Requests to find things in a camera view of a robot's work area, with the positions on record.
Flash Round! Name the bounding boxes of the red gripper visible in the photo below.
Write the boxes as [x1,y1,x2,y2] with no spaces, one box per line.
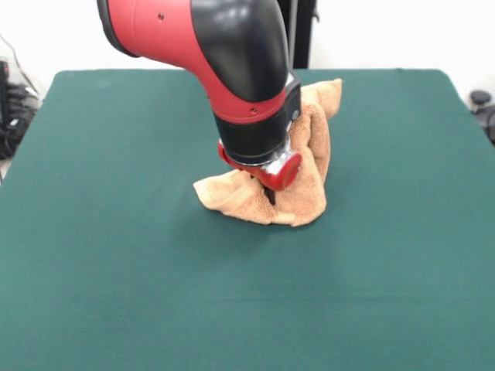
[217,141,303,206]

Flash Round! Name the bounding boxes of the tan terry towel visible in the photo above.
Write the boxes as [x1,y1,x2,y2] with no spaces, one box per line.
[192,78,344,228]

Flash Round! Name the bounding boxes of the dark green tablecloth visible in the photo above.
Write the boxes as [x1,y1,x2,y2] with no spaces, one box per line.
[0,68,495,371]

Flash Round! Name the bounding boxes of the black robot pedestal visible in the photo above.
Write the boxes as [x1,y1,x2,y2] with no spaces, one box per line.
[276,0,320,70]

